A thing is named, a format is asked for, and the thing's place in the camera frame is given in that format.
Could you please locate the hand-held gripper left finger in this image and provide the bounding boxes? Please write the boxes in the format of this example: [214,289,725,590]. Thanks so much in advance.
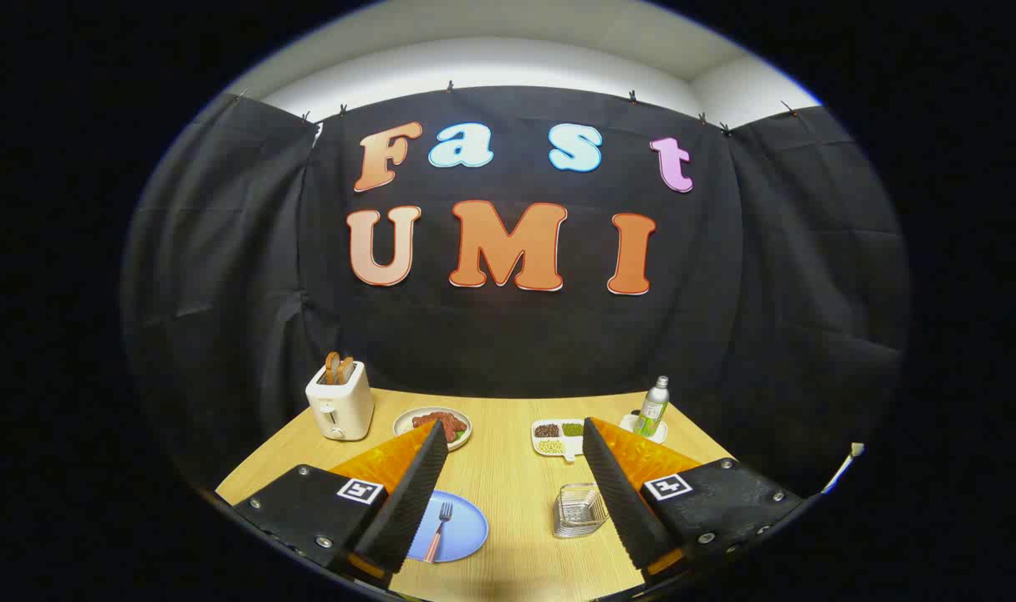
[234,418,451,586]

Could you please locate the white toaster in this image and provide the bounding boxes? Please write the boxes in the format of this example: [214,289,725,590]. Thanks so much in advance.
[305,361,375,441]

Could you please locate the blue round plate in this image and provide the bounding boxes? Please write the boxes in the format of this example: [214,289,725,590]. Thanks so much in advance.
[407,490,489,563]

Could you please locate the brown meat pieces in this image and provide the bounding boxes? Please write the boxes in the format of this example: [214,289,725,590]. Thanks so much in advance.
[412,411,468,442]

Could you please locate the grey oval plate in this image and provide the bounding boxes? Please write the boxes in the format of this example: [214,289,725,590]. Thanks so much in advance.
[393,406,473,452]

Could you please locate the silver bottle with green label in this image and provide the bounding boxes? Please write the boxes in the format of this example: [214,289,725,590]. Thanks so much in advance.
[635,375,671,438]

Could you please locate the metal wire basket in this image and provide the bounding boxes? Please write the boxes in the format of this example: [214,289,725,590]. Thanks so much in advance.
[552,482,610,538]

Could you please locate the fork with red checked handle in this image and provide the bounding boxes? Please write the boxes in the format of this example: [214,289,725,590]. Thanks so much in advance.
[424,503,453,563]

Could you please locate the white divided dish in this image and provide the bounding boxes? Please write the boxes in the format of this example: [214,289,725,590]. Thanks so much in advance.
[531,419,588,462]

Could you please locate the black backdrop cloth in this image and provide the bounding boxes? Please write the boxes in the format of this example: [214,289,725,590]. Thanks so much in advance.
[121,86,910,494]

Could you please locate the white square coaster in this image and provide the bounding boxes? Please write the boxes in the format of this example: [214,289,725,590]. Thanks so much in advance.
[619,411,669,444]

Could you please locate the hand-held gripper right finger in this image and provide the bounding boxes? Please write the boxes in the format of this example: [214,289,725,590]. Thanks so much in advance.
[581,416,807,579]

